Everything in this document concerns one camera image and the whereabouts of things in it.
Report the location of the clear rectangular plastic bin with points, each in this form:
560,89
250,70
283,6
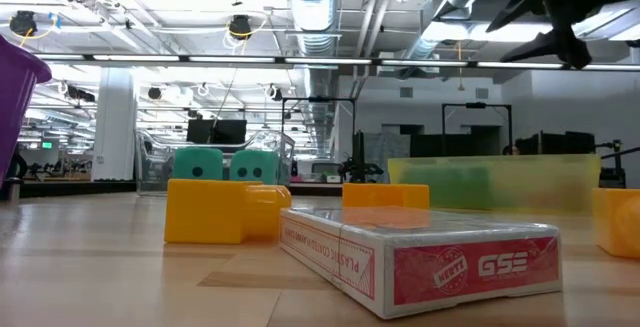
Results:
150,167

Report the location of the black ceiling camera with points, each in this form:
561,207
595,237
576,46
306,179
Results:
22,21
240,26

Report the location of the green exit sign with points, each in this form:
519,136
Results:
47,145

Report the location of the yellow curved toy brick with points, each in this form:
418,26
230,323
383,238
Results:
385,195

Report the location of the grey patterned panel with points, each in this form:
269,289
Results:
395,144

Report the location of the person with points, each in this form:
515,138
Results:
509,150

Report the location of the large yellow notched brick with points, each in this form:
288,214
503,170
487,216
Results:
205,212
620,222

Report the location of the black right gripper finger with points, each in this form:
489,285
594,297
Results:
542,48
520,7

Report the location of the pink boxed card deck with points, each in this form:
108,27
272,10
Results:
425,267

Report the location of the silver corrugated air duct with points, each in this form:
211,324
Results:
315,77

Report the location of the yellow translucent plastic bin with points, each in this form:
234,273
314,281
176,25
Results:
530,182

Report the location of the cyan foam die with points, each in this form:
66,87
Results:
197,164
255,167

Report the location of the purple plastic bucket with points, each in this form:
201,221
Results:
15,107

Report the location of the ceiling light strip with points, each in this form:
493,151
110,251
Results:
60,57
487,64
135,58
327,60
425,62
615,67
232,59

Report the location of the white building pillar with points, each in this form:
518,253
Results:
116,117

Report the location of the black background stand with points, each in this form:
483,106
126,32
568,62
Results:
618,167

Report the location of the wall air vent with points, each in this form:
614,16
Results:
481,93
406,92

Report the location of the black background rig frame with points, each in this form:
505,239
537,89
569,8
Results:
477,105

